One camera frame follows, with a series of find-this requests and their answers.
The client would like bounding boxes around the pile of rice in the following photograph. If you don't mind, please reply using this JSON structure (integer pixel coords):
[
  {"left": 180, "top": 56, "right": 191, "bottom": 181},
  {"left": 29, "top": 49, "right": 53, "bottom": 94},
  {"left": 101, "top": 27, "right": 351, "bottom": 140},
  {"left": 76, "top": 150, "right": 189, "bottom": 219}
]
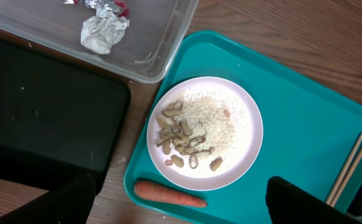
[{"left": 173, "top": 90, "right": 249, "bottom": 161}]

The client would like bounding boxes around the black tray bin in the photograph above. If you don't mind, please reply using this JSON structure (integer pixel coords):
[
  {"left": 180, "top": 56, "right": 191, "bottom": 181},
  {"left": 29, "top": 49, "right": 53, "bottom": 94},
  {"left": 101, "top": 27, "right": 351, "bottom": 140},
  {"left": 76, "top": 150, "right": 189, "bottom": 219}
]
[{"left": 0, "top": 39, "right": 131, "bottom": 190}]

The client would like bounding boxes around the pink dinner plate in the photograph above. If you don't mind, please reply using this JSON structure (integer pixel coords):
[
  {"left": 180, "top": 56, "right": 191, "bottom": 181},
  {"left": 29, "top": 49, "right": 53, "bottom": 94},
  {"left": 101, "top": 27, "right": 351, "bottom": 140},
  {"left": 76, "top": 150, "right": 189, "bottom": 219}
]
[{"left": 146, "top": 77, "right": 264, "bottom": 191}]

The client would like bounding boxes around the clear plastic bin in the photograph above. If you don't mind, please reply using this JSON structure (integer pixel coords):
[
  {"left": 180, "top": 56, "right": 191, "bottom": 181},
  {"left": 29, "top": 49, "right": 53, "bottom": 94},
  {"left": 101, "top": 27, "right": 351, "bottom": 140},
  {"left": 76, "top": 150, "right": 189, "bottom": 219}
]
[{"left": 0, "top": 0, "right": 199, "bottom": 84}]

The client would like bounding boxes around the orange carrot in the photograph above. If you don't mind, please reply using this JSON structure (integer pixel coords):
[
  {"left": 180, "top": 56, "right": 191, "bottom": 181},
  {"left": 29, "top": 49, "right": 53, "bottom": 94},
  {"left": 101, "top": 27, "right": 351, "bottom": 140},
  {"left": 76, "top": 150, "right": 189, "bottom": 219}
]
[{"left": 133, "top": 180, "right": 207, "bottom": 208}]

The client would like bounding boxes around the pile of peanut shells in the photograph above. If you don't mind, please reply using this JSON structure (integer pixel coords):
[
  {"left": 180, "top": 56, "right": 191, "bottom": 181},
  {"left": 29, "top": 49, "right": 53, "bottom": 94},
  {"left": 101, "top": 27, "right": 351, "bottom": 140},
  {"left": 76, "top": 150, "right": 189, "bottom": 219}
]
[{"left": 155, "top": 102, "right": 224, "bottom": 172}]

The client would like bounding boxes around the right wooden chopstick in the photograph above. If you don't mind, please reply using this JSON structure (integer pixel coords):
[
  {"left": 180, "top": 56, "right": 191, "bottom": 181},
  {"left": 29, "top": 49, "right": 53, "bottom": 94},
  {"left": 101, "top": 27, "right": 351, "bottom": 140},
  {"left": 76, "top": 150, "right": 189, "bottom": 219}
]
[{"left": 330, "top": 142, "right": 362, "bottom": 207}]

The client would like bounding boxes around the white tissue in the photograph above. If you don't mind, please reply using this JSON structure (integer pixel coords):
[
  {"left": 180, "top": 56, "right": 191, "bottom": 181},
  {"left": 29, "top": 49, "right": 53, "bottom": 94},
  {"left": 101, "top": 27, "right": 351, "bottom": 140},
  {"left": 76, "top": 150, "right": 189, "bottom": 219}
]
[{"left": 80, "top": 9, "right": 130, "bottom": 55}]

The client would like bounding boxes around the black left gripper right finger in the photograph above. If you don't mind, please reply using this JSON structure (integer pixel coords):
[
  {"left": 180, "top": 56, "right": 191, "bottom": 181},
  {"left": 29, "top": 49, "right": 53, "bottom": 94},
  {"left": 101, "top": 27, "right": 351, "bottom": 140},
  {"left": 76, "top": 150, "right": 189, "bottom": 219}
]
[{"left": 265, "top": 176, "right": 360, "bottom": 224}]

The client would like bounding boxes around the red foil snack wrapper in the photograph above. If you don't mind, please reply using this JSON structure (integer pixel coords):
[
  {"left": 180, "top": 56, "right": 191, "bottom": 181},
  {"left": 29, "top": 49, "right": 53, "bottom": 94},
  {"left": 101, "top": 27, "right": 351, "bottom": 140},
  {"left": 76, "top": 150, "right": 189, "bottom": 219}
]
[{"left": 63, "top": 0, "right": 129, "bottom": 17}]

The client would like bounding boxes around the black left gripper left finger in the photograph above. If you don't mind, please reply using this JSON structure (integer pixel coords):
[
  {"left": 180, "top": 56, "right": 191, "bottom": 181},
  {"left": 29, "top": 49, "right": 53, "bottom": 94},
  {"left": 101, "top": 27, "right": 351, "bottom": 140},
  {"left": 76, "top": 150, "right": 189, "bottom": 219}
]
[{"left": 0, "top": 174, "right": 96, "bottom": 224}]

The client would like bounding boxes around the wooden chopstick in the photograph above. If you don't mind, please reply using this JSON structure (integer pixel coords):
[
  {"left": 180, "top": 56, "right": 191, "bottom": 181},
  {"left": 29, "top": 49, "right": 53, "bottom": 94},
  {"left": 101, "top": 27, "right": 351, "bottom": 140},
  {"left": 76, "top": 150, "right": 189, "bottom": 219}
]
[
  {"left": 325, "top": 133, "right": 362, "bottom": 205},
  {"left": 330, "top": 142, "right": 362, "bottom": 207}
]

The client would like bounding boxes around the left wooden chopstick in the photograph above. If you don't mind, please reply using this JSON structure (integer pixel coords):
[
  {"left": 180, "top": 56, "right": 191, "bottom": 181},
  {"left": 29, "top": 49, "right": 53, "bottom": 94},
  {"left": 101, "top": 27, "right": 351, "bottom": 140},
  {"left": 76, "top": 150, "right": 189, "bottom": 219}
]
[{"left": 325, "top": 133, "right": 362, "bottom": 205}]

